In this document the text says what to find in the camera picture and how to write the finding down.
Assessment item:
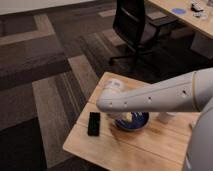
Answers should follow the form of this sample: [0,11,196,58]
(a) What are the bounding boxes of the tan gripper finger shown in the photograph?
[123,112,133,122]

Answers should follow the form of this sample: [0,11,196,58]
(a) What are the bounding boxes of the white paper cup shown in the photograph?
[157,112,177,124]

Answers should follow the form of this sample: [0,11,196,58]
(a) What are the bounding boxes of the small objects on desk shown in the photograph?
[190,1,205,18]

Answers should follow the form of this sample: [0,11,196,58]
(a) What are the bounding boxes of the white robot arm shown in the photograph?
[96,67,213,171]

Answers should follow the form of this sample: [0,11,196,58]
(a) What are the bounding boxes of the blue round coaster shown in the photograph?
[172,8,186,14]

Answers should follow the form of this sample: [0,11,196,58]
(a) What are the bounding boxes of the small black box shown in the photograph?
[87,112,100,136]

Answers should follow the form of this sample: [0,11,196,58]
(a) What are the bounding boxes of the dark blue ceramic bowl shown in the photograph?
[115,112,149,132]

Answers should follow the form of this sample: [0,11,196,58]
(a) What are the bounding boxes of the wooden desk in background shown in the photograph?
[148,0,213,39]

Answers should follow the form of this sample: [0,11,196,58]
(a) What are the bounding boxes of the black office chair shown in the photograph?
[113,0,176,62]

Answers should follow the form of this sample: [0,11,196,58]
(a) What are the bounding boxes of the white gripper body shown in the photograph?
[103,79,125,94]

